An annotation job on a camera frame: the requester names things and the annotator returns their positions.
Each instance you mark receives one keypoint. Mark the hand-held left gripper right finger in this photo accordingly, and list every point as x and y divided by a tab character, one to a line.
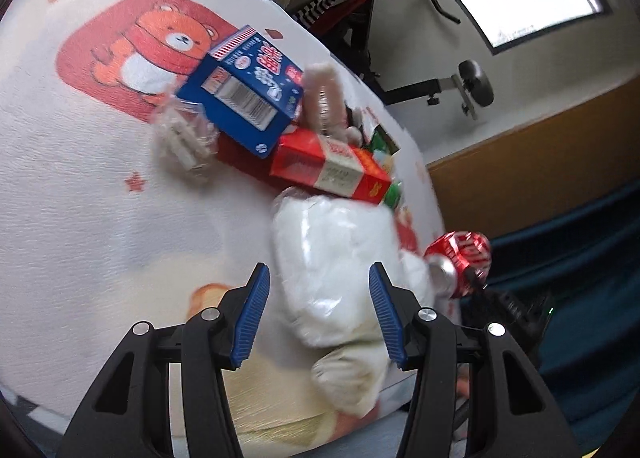
387	318

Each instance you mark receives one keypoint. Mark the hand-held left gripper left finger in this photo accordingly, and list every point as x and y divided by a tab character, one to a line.
250	318

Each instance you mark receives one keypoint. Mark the crushed red can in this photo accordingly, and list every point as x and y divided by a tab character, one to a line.
460	250

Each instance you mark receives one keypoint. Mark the white plastic bag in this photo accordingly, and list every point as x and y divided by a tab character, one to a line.
325	258

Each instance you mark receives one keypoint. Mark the red cigarette carton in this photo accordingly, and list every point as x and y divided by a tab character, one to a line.
320	163

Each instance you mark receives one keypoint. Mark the dark blue curtain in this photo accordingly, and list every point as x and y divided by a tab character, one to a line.
590	288

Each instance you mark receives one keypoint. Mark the green snack packet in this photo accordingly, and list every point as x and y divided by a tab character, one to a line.
384	139

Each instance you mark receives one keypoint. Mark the clear plastic wrapper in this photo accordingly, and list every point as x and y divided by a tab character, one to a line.
185	143

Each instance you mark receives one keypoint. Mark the printed bear blanket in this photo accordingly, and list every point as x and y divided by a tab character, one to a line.
75	188

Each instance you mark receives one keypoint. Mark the grey black sock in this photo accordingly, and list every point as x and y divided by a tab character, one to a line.
322	98

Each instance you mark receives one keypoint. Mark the black exercise bike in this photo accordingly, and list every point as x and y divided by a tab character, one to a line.
475	80

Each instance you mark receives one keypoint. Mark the blue carton box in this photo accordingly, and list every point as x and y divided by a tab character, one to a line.
250	83

